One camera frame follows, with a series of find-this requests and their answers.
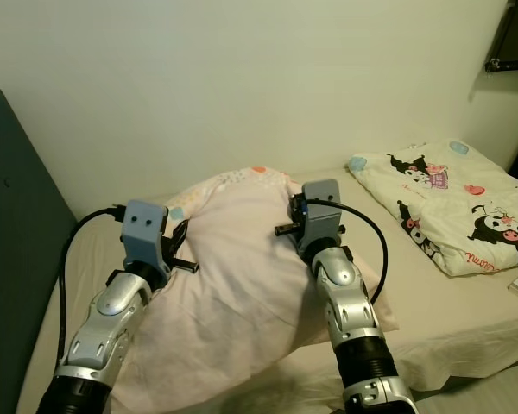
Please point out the beige sheeted mattress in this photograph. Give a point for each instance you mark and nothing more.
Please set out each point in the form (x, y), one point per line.
(457, 319)

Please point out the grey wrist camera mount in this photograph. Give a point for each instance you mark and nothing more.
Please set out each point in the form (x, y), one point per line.
(145, 237)
(322, 220)

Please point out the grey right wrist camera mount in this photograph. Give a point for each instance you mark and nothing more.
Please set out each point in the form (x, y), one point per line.
(322, 220)

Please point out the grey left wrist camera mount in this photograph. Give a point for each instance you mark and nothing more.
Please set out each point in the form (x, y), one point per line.
(145, 237)

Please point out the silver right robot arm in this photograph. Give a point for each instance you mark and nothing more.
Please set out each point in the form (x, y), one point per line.
(354, 319)

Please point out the cream cartoon print blanket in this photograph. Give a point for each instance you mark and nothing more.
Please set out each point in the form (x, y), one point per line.
(449, 207)

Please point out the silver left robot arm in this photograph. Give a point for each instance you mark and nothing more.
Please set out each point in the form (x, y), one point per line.
(104, 332)

